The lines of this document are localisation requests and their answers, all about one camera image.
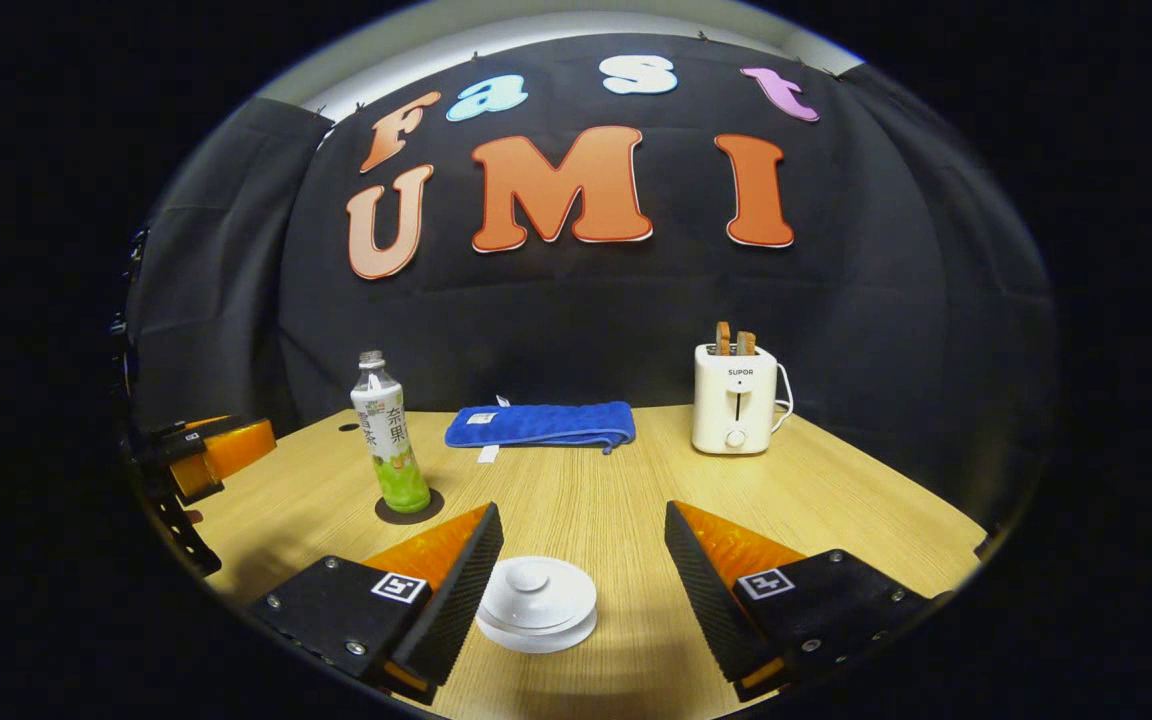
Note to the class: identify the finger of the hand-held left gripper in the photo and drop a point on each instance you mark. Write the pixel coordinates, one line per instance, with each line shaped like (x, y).
(236, 450)
(181, 535)

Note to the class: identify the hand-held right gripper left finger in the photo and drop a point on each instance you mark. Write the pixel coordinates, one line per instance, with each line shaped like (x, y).
(451, 610)

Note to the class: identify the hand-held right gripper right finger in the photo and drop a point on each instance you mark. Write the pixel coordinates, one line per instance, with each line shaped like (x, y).
(711, 605)

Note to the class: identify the white teacup lid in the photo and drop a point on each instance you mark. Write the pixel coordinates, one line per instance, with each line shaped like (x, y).
(536, 600)

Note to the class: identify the dark round coaster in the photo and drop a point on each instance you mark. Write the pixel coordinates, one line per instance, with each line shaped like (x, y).
(391, 517)

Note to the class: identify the clear water bottle green label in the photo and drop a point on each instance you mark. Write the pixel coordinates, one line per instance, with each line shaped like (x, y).
(386, 430)

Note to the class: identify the cream toaster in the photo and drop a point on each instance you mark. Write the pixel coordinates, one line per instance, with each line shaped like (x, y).
(716, 410)

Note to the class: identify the blue towel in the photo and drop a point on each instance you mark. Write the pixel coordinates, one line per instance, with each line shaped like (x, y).
(546, 425)

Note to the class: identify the brown toast slice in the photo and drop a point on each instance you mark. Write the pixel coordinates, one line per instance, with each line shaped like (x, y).
(723, 338)
(746, 343)

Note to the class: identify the black backdrop cloth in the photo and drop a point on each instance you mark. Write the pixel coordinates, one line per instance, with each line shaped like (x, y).
(886, 330)

